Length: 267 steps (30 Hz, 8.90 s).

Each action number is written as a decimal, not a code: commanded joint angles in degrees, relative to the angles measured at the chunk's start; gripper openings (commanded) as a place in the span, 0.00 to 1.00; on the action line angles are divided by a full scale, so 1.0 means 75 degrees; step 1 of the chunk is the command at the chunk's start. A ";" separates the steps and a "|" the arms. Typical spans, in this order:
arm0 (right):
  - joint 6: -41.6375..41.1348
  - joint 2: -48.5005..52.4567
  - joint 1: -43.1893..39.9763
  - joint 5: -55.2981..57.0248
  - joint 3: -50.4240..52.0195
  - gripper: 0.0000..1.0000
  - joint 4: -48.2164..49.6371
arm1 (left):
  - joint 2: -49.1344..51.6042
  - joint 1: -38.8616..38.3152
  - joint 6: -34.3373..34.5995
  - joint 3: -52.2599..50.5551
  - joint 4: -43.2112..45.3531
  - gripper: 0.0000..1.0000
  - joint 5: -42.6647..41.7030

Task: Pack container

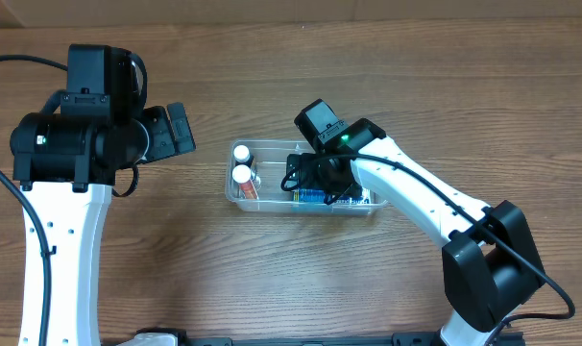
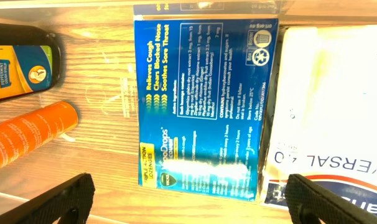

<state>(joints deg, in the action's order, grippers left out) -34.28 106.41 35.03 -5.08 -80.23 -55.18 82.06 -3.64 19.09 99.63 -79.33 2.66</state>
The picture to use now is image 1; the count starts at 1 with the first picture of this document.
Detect blue VapoDrops lozenge box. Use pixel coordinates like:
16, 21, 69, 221
293, 188, 334, 205

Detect white Hansaplast plaster box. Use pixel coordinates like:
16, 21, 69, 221
333, 188, 372, 207

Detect dark tube with white cap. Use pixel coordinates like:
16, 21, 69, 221
232, 145, 255, 167

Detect orange tube with white cap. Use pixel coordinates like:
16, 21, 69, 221
231, 164, 258, 200

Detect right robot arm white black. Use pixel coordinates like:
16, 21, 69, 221
280, 99, 544, 345

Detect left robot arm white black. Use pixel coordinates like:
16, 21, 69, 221
10, 44, 196, 345

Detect clear plastic container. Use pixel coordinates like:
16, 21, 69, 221
225, 138, 387, 215

